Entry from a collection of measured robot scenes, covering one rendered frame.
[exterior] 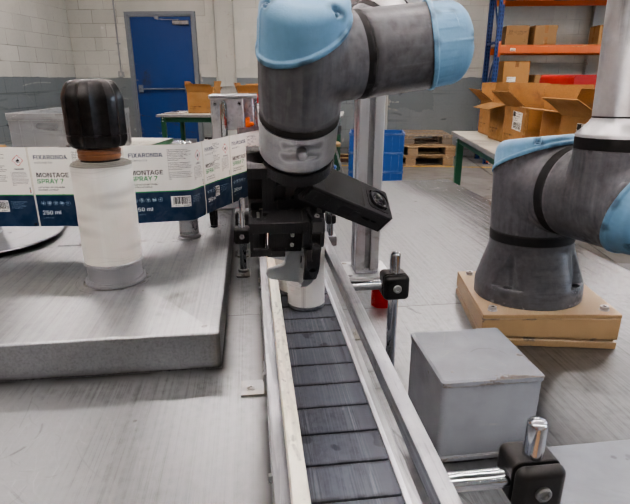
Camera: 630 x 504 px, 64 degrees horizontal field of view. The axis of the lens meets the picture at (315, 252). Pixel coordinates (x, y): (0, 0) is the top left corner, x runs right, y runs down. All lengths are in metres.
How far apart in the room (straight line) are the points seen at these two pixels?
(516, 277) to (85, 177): 0.61
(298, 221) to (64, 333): 0.34
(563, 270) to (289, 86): 0.48
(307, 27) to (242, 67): 8.21
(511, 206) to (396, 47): 0.35
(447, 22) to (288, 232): 0.25
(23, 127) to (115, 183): 2.17
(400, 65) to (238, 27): 8.21
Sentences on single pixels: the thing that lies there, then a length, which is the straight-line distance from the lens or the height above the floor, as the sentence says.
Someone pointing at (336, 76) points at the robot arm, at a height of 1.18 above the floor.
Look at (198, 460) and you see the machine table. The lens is 0.54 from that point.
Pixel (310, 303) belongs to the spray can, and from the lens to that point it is 0.69.
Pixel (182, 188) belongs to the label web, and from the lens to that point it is 1.00.
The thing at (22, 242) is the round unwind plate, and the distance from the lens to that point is 1.09.
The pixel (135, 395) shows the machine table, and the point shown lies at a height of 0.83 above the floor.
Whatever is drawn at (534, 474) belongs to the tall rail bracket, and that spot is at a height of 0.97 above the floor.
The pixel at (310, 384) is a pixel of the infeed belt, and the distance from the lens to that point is 0.54.
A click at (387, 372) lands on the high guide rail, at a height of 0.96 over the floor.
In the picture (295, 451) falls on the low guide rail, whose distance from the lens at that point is 0.41.
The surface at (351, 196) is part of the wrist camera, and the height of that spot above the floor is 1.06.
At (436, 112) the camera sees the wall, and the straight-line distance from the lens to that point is 8.54.
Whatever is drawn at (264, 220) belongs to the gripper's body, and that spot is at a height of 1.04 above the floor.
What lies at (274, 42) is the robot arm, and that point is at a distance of 0.42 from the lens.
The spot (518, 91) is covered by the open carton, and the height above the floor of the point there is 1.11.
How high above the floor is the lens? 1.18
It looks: 19 degrees down
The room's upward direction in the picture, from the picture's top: straight up
